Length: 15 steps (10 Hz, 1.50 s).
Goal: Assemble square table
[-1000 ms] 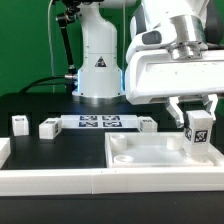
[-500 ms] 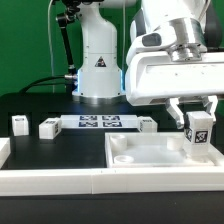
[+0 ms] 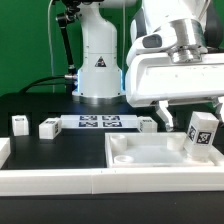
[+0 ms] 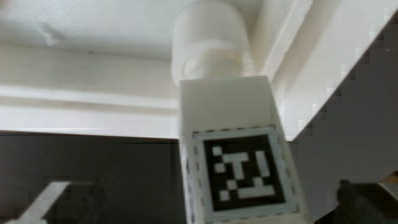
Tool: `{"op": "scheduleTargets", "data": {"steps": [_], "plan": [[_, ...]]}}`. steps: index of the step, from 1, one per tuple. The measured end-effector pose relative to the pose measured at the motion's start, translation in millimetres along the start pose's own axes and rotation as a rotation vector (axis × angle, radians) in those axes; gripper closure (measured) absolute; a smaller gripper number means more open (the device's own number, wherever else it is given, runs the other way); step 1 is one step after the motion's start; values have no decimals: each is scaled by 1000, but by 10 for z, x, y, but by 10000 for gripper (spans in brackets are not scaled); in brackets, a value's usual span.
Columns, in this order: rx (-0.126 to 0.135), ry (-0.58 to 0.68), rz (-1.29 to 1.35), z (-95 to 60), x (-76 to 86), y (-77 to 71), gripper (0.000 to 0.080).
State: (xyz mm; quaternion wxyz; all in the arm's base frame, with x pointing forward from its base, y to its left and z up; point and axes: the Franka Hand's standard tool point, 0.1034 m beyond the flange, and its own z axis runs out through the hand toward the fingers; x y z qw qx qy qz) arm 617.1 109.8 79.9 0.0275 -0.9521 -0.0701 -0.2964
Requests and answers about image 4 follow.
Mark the white square table top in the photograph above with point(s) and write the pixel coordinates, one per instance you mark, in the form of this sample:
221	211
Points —
86	81

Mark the white table leg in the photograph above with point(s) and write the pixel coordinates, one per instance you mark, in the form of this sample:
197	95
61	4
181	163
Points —
240	181

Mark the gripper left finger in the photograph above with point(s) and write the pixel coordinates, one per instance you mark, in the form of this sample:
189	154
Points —
64	204

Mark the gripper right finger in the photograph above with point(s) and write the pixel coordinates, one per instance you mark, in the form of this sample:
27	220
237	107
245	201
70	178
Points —
368	202

